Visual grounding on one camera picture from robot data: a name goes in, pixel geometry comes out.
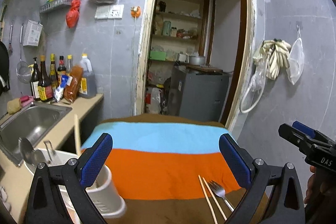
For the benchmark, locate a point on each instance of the pink scrub brush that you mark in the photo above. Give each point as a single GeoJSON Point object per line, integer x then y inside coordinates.
{"type": "Point", "coordinates": [27, 100]}

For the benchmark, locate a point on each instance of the red plastic bag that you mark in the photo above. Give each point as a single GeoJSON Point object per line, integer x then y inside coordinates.
{"type": "Point", "coordinates": [73, 15]}

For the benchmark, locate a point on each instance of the metal spoon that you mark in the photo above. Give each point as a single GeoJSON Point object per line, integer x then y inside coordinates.
{"type": "Point", "coordinates": [26, 149]}
{"type": "Point", "coordinates": [38, 157]}

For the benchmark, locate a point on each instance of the clear plastic bag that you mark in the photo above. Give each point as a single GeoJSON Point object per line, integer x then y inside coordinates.
{"type": "Point", "coordinates": [258, 77]}

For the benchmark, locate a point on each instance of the dark sauce bottle black cap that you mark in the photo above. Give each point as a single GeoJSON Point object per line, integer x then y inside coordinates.
{"type": "Point", "coordinates": [61, 69]}

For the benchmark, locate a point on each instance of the white mesh bag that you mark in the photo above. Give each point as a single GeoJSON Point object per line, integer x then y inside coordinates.
{"type": "Point", "coordinates": [296, 61]}

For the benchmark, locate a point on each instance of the blue white packet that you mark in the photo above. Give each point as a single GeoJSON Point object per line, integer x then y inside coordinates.
{"type": "Point", "coordinates": [61, 88]}

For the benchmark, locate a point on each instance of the wall power socket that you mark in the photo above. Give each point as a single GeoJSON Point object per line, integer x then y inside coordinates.
{"type": "Point", "coordinates": [116, 11]}

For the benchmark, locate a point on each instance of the wall switch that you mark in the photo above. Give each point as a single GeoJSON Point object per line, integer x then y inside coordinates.
{"type": "Point", "coordinates": [101, 12]}

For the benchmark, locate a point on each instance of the metal peeler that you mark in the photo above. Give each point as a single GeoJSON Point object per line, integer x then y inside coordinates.
{"type": "Point", "coordinates": [10, 39]}

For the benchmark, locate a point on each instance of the white plastic jug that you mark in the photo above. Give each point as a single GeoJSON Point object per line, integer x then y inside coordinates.
{"type": "Point", "coordinates": [155, 99]}

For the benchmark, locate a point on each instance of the clear bottle yellow cap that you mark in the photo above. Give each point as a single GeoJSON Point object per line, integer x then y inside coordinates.
{"type": "Point", "coordinates": [69, 65]}

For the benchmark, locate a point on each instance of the green thermos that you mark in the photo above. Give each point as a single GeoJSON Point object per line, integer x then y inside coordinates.
{"type": "Point", "coordinates": [167, 28]}

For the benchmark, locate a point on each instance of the metal mesh strainer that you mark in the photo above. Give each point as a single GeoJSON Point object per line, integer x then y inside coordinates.
{"type": "Point", "coordinates": [23, 71]}

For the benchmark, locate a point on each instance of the beige kitchen counter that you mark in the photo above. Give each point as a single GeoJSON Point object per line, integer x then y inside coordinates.
{"type": "Point", "coordinates": [84, 106]}

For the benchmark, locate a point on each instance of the white plastic utensil holder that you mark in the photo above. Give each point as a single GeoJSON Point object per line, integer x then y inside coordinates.
{"type": "Point", "coordinates": [105, 197]}

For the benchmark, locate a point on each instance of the grey wall shelf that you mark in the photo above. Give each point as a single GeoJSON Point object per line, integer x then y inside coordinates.
{"type": "Point", "coordinates": [56, 3]}

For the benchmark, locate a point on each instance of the soy sauce bottle yellow label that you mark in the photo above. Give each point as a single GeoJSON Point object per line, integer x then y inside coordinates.
{"type": "Point", "coordinates": [45, 87]}

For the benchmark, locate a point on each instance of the black round griddle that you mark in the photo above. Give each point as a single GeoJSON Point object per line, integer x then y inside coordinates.
{"type": "Point", "coordinates": [4, 69]}

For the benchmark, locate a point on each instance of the large brown liquid jug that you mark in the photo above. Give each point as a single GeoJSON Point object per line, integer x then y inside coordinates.
{"type": "Point", "coordinates": [88, 82]}

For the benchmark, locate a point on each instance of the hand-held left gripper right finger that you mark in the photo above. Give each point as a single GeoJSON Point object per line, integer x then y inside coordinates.
{"type": "Point", "coordinates": [233, 161]}

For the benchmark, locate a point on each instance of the orange plug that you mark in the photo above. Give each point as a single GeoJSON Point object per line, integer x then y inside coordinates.
{"type": "Point", "coordinates": [135, 11]}

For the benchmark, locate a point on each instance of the stainless steel sink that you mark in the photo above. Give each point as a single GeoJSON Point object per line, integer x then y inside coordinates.
{"type": "Point", "coordinates": [31, 124]}

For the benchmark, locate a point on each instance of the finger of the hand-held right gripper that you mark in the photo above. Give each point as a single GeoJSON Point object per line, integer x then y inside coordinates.
{"type": "Point", "coordinates": [303, 128]}
{"type": "Point", "coordinates": [292, 136]}

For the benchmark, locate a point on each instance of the cream rubber gloves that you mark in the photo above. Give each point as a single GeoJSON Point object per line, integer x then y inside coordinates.
{"type": "Point", "coordinates": [275, 58]}

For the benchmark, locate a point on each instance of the metal cooking pot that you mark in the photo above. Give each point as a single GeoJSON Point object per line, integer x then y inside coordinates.
{"type": "Point", "coordinates": [197, 60]}

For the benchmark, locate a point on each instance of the metal fork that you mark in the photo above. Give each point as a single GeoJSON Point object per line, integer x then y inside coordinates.
{"type": "Point", "coordinates": [49, 149]}
{"type": "Point", "coordinates": [219, 190]}

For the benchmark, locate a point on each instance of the wooden spatula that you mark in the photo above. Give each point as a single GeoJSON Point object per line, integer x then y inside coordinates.
{"type": "Point", "coordinates": [4, 19]}

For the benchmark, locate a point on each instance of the green box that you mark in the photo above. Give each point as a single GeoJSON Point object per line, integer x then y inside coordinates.
{"type": "Point", "coordinates": [158, 56]}

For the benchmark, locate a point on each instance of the yellow sponge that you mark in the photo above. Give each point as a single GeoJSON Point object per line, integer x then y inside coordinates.
{"type": "Point", "coordinates": [14, 106]}

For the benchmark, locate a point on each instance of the small white hanging basket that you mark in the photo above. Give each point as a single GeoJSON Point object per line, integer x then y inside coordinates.
{"type": "Point", "coordinates": [32, 33]}

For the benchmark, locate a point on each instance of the striped colourful blanket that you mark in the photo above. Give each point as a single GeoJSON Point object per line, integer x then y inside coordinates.
{"type": "Point", "coordinates": [162, 161]}

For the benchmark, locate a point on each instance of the wooden door frame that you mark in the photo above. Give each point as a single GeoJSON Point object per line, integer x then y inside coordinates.
{"type": "Point", "coordinates": [143, 43]}

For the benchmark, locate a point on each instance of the grey cabinet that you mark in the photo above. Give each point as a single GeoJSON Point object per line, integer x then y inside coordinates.
{"type": "Point", "coordinates": [199, 94]}

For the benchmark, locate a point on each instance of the wooden cutting board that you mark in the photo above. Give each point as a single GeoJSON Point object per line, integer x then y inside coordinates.
{"type": "Point", "coordinates": [204, 68]}

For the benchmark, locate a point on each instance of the wooden chopstick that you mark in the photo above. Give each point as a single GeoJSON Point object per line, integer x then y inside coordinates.
{"type": "Point", "coordinates": [215, 199]}
{"type": "Point", "coordinates": [207, 197]}
{"type": "Point", "coordinates": [76, 134]}

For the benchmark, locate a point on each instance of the person's right hand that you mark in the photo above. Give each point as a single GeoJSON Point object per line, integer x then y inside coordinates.
{"type": "Point", "coordinates": [311, 184]}

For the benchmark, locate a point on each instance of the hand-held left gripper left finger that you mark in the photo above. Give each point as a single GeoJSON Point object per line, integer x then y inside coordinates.
{"type": "Point", "coordinates": [95, 161]}

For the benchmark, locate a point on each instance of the dark sauce bottle yellow cap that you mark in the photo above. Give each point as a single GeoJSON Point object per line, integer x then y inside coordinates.
{"type": "Point", "coordinates": [53, 74]}

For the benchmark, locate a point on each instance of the wooden shelf unit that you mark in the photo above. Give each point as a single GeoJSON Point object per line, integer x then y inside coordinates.
{"type": "Point", "coordinates": [181, 16]}

